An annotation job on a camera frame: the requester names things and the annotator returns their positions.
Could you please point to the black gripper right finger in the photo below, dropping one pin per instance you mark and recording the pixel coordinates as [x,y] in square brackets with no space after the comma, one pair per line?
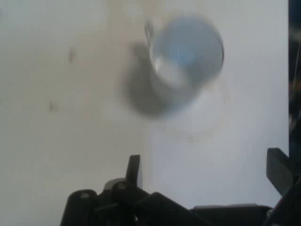
[278,169]

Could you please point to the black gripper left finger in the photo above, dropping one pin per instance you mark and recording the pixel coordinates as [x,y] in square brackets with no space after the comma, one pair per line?
[134,171]

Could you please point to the white enamel mug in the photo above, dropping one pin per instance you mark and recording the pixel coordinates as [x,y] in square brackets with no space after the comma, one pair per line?
[183,51]

